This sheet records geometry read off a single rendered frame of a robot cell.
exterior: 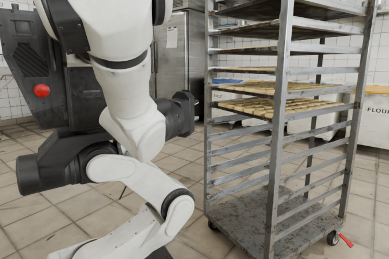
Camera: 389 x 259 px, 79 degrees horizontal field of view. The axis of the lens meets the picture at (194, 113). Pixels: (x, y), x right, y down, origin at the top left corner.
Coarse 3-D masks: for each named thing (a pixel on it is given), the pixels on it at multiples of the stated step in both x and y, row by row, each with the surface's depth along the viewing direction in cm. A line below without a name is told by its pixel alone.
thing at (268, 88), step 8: (232, 88) 112; (240, 88) 107; (248, 88) 104; (256, 88) 105; (264, 88) 105; (272, 88) 108; (288, 88) 105; (296, 88) 104; (304, 88) 104; (312, 88) 104
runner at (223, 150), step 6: (264, 138) 151; (270, 138) 154; (240, 144) 140; (246, 144) 143; (252, 144) 146; (258, 144) 146; (210, 150) 129; (216, 150) 131; (222, 150) 134; (228, 150) 136; (234, 150) 136; (210, 156) 127
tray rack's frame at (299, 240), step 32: (320, 64) 133; (352, 128) 121; (352, 160) 123; (256, 192) 157; (288, 192) 157; (224, 224) 126; (256, 224) 126; (288, 224) 126; (320, 224) 126; (256, 256) 105; (288, 256) 105
